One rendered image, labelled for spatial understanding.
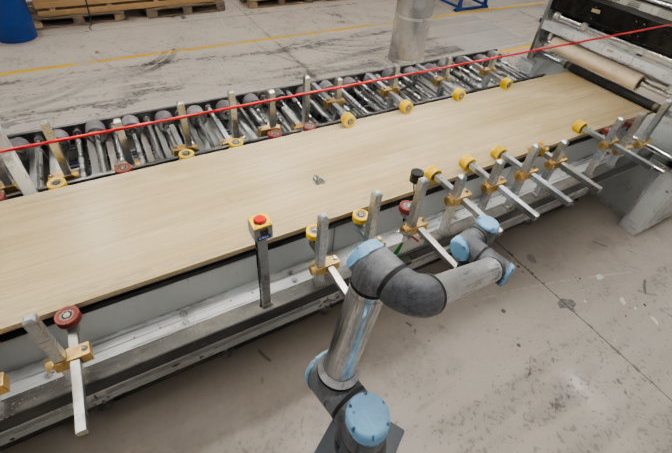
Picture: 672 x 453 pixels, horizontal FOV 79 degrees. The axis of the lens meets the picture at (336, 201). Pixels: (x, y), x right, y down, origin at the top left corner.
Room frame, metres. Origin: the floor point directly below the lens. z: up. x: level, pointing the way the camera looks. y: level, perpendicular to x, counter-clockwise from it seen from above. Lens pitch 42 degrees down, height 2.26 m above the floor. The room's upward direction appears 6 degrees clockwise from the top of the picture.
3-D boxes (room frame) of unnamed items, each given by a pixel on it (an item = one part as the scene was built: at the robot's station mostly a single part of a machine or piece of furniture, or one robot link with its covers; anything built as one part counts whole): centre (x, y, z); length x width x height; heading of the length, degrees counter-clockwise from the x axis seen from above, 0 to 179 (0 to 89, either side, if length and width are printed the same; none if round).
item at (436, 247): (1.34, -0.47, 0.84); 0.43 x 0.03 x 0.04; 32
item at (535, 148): (1.82, -1.01, 0.91); 0.04 x 0.04 x 0.48; 32
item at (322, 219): (1.14, 0.04, 0.90); 0.04 x 0.04 x 0.48; 32
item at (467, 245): (1.06, -0.52, 1.14); 0.12 x 0.12 x 0.09; 43
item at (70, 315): (0.74, 0.93, 0.85); 0.08 x 0.08 x 0.11
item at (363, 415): (0.52, -0.17, 0.79); 0.17 x 0.15 x 0.18; 43
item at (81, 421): (0.58, 0.82, 0.84); 0.44 x 0.03 x 0.04; 32
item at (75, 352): (0.62, 0.87, 0.84); 0.14 x 0.06 x 0.05; 122
